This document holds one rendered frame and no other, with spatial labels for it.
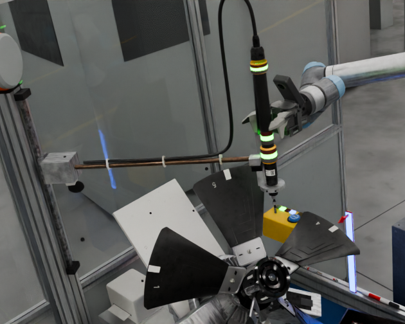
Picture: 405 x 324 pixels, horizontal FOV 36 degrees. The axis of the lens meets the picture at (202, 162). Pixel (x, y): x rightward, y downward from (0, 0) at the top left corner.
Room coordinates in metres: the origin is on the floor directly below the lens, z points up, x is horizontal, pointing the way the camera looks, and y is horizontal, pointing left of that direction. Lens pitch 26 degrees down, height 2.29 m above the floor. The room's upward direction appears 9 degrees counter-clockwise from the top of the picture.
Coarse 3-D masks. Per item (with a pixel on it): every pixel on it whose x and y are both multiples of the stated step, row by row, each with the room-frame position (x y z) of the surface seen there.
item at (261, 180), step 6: (252, 156) 1.54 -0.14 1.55; (252, 162) 1.52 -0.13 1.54; (258, 162) 1.52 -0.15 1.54; (252, 168) 1.52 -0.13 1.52; (258, 168) 1.52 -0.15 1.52; (258, 174) 1.52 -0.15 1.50; (264, 174) 1.54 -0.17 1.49; (258, 180) 1.52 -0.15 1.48; (264, 180) 1.53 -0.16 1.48; (282, 180) 1.53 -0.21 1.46; (264, 186) 1.51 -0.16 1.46; (270, 186) 1.51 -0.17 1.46; (276, 186) 1.50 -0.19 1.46; (282, 186) 1.50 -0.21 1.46; (270, 192) 1.49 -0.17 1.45
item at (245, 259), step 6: (252, 240) 1.54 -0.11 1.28; (258, 240) 1.54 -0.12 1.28; (240, 246) 1.55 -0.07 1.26; (246, 246) 1.54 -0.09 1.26; (252, 246) 1.53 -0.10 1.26; (258, 246) 1.53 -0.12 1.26; (240, 252) 1.54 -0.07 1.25; (246, 252) 1.53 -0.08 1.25; (252, 252) 1.52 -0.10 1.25; (258, 252) 1.52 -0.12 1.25; (264, 252) 1.51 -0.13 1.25; (240, 258) 1.53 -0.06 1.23; (246, 258) 1.52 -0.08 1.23; (252, 258) 1.51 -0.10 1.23; (258, 258) 1.50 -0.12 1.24; (240, 264) 1.52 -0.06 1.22; (246, 264) 1.51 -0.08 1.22
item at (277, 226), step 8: (272, 208) 2.05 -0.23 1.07; (264, 216) 2.00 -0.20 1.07; (272, 216) 1.99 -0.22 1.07; (280, 216) 1.98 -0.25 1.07; (288, 216) 1.98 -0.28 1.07; (264, 224) 2.00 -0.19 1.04; (272, 224) 1.97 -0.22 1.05; (280, 224) 1.94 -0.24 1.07; (288, 224) 1.92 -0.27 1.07; (264, 232) 2.00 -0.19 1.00; (272, 232) 1.97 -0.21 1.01; (280, 232) 1.94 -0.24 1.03; (288, 232) 1.91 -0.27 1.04; (280, 240) 1.94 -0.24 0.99
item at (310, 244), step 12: (312, 216) 1.73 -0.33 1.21; (300, 228) 1.68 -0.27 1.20; (312, 228) 1.67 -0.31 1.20; (324, 228) 1.67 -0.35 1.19; (288, 240) 1.64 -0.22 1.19; (300, 240) 1.63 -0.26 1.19; (312, 240) 1.62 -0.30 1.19; (324, 240) 1.61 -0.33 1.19; (336, 240) 1.62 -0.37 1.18; (348, 240) 1.62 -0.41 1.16; (288, 252) 1.58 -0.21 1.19; (300, 252) 1.57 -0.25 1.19; (312, 252) 1.56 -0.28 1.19; (324, 252) 1.57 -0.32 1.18; (336, 252) 1.57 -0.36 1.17; (348, 252) 1.58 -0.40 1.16; (300, 264) 1.51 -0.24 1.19
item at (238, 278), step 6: (228, 270) 1.44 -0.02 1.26; (234, 270) 1.44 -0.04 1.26; (240, 270) 1.45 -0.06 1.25; (228, 276) 1.44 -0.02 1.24; (234, 276) 1.44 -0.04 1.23; (240, 276) 1.45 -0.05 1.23; (222, 282) 1.44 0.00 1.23; (228, 282) 1.44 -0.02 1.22; (240, 282) 1.45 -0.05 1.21; (222, 288) 1.44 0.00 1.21; (234, 288) 1.44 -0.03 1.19
